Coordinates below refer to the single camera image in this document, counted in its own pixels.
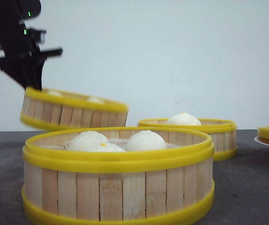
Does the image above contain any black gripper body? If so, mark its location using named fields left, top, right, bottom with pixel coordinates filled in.
left=0, top=25, right=63, bottom=77

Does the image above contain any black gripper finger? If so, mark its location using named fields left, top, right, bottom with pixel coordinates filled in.
left=1, top=69, right=28, bottom=89
left=27, top=64, right=42, bottom=90

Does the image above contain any bamboo steamer basket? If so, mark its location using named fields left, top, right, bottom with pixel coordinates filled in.
left=137, top=118, right=237, bottom=161
left=22, top=127, right=215, bottom=225
left=20, top=87, right=129, bottom=131

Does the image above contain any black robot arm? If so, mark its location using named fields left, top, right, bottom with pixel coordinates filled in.
left=0, top=0, right=63, bottom=90

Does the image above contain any white bun front left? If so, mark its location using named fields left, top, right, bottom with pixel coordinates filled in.
left=67, top=131, right=109, bottom=151

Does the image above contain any white bun yellow dot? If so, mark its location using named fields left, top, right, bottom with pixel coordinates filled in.
left=84, top=143, right=125, bottom=152

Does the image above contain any white bun front right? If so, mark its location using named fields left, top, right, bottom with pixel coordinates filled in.
left=126, top=130, right=166, bottom=151

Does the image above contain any white bun right basket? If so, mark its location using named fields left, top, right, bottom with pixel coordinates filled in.
left=166, top=112, right=201, bottom=126

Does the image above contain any white plate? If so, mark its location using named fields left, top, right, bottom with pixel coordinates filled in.
left=254, top=136, right=269, bottom=147

